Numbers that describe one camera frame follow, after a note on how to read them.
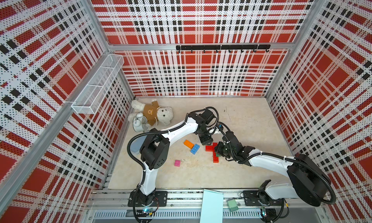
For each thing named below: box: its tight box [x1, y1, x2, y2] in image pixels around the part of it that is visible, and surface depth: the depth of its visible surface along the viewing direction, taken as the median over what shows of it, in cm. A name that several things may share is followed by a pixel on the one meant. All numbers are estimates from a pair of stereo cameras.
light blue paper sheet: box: [199, 188, 224, 223], surface depth 70 cm
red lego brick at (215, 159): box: [213, 151, 219, 164], surface depth 88 cm
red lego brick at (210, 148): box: [205, 145, 216, 152], surface depth 90 cm
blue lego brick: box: [190, 143, 201, 155], surface depth 93 cm
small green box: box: [227, 199, 239, 212], surface depth 73 cm
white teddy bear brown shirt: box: [127, 99, 174, 128], surface depth 103 cm
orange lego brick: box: [183, 139, 195, 150], surface depth 95 cm
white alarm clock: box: [132, 111, 148, 133], surface depth 95 cm
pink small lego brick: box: [174, 159, 182, 167], surface depth 86 cm
